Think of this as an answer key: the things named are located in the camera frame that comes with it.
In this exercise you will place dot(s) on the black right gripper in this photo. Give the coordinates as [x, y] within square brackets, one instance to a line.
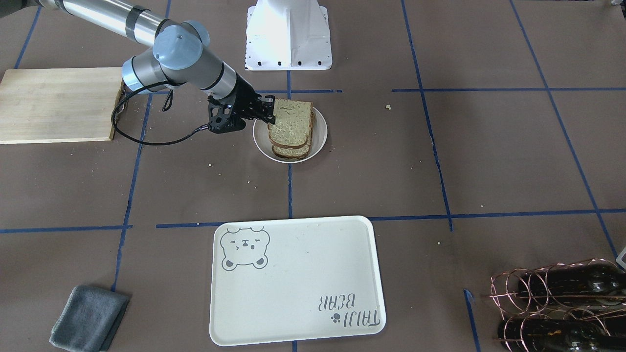
[243, 94]

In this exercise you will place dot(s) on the bread slice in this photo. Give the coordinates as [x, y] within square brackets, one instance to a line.
[293, 154]
[293, 123]

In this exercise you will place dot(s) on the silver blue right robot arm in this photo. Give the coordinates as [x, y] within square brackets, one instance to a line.
[177, 53]

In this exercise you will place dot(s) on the cream bear serving tray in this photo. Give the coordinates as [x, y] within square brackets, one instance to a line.
[295, 279]

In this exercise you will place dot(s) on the white round plate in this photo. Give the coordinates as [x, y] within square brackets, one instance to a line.
[319, 138]

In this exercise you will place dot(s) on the bread slice on plate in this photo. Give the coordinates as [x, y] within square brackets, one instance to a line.
[293, 154]

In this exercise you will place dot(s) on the wooden cutting board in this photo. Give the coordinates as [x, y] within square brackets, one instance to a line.
[58, 105]

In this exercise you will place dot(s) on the folded grey cloth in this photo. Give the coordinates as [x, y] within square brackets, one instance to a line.
[90, 320]

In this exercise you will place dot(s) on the green wine bottle front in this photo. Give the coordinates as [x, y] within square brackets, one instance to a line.
[556, 335]

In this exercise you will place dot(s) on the green wine bottle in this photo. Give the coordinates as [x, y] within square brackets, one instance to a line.
[574, 286]
[556, 335]

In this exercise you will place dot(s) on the green wine bottle middle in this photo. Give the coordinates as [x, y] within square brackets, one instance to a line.
[574, 286]

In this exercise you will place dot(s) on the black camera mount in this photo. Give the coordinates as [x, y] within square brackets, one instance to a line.
[223, 115]

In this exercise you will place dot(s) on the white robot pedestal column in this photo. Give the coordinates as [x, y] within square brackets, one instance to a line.
[288, 35]

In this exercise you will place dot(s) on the copper wire bottle rack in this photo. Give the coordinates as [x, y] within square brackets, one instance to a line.
[576, 307]

